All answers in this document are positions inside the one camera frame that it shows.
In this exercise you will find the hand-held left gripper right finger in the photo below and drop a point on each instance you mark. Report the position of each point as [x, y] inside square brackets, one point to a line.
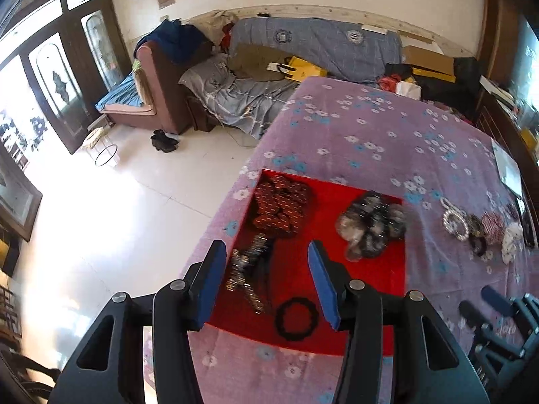
[324, 286]

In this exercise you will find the dark red dotted scrunchie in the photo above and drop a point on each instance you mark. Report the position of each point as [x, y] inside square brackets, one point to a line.
[280, 206]

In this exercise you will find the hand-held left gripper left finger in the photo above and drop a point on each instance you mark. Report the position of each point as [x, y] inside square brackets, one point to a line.
[210, 286]

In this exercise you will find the grey sheer scrunchie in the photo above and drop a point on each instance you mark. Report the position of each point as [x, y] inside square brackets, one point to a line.
[370, 223]

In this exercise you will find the white dotted scrunchie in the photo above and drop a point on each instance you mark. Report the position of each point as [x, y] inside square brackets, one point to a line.
[511, 240]

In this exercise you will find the black scrunchie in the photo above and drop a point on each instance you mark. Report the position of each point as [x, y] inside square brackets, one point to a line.
[281, 324]

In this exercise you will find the blue seat cushion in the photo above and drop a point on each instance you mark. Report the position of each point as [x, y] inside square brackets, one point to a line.
[122, 94]

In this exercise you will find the blue plaid sofa cover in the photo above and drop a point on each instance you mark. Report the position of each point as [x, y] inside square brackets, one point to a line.
[320, 46]

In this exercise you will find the dark framed mirror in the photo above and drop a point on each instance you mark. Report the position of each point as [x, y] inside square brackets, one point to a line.
[17, 197]

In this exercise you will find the beige clothing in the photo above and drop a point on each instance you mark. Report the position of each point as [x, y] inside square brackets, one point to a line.
[214, 23]

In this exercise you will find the yellow paper bag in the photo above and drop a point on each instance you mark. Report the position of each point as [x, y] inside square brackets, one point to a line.
[305, 69]

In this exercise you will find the dark wooden glass door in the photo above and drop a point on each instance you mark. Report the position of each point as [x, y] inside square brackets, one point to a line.
[75, 38]

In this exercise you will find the cardboard box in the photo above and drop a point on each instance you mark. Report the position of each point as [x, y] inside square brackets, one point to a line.
[425, 59]

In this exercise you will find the wooden cabinet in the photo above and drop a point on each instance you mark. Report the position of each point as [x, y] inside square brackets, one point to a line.
[501, 29]

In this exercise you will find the black phone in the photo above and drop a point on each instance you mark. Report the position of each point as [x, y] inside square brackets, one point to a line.
[526, 223]

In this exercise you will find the grey bedsheet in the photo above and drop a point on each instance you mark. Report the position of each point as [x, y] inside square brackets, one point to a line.
[244, 96]

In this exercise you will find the pair of black boots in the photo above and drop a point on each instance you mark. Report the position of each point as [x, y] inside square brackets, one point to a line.
[164, 141]

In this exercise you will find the dark blue clothing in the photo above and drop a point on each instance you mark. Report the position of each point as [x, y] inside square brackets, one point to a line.
[177, 42]

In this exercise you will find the black bag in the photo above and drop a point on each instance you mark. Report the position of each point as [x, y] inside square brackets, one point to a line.
[442, 88]

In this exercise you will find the rhinestone hair clip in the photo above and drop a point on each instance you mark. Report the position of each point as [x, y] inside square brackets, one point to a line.
[244, 269]

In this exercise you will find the red tray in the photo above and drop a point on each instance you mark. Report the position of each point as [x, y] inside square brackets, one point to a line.
[328, 202]

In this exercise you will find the olive jacket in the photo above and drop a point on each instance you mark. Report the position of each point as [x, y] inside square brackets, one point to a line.
[252, 61]

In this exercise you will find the white paper sheet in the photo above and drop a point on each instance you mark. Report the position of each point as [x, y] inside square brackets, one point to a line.
[507, 168]

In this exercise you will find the brown sofa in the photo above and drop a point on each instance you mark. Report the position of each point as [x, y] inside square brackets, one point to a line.
[164, 80]

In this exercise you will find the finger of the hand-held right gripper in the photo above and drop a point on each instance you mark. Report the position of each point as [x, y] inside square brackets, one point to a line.
[497, 301]
[469, 312]

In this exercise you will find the red plaid scrunchie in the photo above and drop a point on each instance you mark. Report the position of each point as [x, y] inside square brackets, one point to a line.
[492, 225]

